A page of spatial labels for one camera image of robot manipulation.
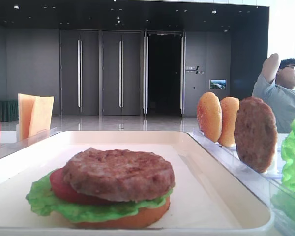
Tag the orange cheese slice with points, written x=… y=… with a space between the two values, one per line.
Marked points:
x=41 y=115
x=25 y=106

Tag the brown meat patty on burger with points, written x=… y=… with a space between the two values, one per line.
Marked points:
x=119 y=175

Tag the standing brown meat patty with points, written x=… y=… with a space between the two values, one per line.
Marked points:
x=255 y=134

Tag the red tomato slice on burger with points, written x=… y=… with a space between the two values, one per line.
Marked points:
x=65 y=192

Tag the standing orange cheese slice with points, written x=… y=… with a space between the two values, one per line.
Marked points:
x=25 y=106

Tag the green lettuce leaf on burger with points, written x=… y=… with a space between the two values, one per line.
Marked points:
x=43 y=202

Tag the standing bun slice far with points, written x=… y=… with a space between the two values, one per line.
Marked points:
x=209 y=116

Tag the standing bun slice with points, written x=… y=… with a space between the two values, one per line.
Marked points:
x=209 y=116
x=230 y=106

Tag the standing bun slice near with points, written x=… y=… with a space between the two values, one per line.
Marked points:
x=230 y=106

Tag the cream rectangular tray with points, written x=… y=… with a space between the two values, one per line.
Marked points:
x=207 y=199

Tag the bottom bun slice on tray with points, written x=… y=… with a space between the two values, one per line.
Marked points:
x=144 y=218

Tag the person in grey shirt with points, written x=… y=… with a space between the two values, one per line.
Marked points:
x=275 y=85

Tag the green draped table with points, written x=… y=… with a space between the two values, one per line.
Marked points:
x=8 y=110

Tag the small wall screen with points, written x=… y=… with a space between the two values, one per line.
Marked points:
x=217 y=84

